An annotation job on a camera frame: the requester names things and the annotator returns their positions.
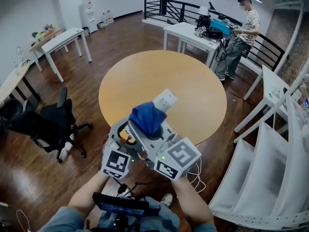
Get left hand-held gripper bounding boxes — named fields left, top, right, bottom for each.
left=100, top=117, right=145, bottom=180

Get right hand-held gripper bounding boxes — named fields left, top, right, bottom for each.
left=127, top=120, right=202, bottom=181

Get blue cloth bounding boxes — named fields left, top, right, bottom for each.
left=128, top=101, right=168, bottom=137

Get person's right forearm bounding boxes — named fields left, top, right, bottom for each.
left=170, top=175, right=215, bottom=229

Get person's left forearm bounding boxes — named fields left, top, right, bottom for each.
left=67, top=170, right=110, bottom=217

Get round wooden table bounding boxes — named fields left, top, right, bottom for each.
left=98, top=50, right=227, bottom=146

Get person's white shoe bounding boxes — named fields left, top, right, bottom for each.
left=160, top=193, right=174, bottom=207

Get black chest-mounted device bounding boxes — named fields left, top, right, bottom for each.
left=93, top=192, right=161, bottom=217

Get black office chair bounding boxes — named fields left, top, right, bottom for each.
left=0, top=98, right=24, bottom=130
left=7, top=87, right=94, bottom=164

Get person's blue shirt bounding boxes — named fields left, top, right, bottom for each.
left=38, top=206, right=218, bottom=232

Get white rectangular table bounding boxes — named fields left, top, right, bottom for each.
left=41, top=28, right=92, bottom=83
left=163, top=22, right=226, bottom=70

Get white metal shelving rack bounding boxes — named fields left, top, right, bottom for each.
left=209, top=54, right=309, bottom=231

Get black equipment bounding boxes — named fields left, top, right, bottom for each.
left=194, top=14, right=224, bottom=40

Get beige desk with black legs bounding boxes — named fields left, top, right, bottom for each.
left=0, top=61, right=41, bottom=106

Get light wooden side table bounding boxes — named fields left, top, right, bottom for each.
left=29, top=28, right=62, bottom=72

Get white water dispenser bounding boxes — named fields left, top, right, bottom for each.
left=79, top=0, right=98, bottom=34

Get blue box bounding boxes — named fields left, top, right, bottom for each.
left=209, top=18, right=230, bottom=36

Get black metal railing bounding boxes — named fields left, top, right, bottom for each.
left=144, top=0, right=286, bottom=72

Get small white table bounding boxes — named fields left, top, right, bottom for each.
left=233, top=64, right=302, bottom=144

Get potted plants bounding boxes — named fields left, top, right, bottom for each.
left=31, top=24, right=54, bottom=40

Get silver desk lamp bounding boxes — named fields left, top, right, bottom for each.
left=16, top=46, right=25, bottom=63

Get black cable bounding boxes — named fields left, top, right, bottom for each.
left=113, top=179, right=170, bottom=198

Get white power cable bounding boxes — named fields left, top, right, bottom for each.
left=185, top=157, right=206, bottom=194

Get black chest mount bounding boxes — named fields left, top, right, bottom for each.
left=112, top=213, right=141, bottom=232

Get thin white cable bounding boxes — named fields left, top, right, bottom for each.
left=16, top=209, right=31, bottom=232

